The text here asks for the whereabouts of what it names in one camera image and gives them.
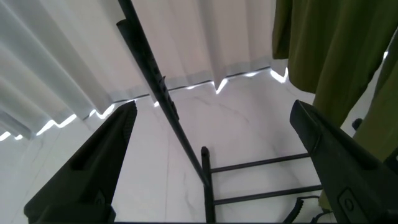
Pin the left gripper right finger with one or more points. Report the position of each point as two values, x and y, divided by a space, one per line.
351 180

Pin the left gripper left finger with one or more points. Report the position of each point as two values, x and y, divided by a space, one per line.
87 174

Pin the green long-sleeved shirt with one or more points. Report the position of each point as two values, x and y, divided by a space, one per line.
326 46

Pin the black clothes rack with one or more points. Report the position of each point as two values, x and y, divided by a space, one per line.
154 77

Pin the white curtain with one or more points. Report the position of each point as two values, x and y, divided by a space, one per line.
62 46

